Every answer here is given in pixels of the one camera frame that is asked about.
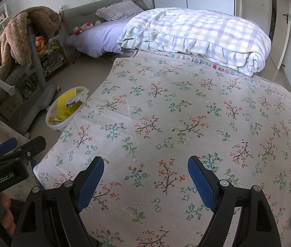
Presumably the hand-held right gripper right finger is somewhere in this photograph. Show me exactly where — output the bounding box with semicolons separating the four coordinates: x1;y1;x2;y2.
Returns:
187;155;282;247

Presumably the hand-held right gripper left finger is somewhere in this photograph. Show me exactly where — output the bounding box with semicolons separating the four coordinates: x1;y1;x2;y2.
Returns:
12;156;105;247

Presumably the white translucent plastic bin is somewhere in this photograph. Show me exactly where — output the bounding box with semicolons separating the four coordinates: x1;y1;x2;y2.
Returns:
45;86;90;132

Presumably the yellow white bag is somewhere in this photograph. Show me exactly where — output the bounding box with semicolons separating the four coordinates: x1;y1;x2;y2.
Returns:
54;89;83;121

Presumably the white tissue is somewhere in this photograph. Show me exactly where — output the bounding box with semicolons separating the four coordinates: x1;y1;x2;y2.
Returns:
64;92;87;106

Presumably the grey wheeled chair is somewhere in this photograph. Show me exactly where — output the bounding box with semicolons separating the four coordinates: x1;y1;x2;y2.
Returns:
0;18;59;137

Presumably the floral tablecloth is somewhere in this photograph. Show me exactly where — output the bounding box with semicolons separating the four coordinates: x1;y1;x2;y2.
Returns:
32;49;291;247

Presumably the toy shelf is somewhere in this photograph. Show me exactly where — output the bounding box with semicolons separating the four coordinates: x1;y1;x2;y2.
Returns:
33;34;70;81

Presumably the brown fleece blanket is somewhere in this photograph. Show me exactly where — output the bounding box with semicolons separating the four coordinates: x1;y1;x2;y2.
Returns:
0;6;63;66

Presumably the purple bed sheet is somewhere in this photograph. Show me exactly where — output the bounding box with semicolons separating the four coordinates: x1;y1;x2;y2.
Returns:
64;17;136;58

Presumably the white red cat plush toy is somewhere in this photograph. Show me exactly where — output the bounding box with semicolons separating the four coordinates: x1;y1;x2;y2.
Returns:
73;21;95;36

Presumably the grey headboard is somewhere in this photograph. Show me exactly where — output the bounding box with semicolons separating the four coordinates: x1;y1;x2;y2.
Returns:
62;0;150;35

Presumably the plaid quilt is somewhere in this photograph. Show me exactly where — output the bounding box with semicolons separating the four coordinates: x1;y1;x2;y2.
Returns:
117;8;272;77

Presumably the plaid pillow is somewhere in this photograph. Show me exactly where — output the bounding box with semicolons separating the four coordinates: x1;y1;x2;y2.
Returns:
95;0;145;22

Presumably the white door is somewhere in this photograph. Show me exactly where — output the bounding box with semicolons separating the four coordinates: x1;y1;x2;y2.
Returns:
270;0;291;70

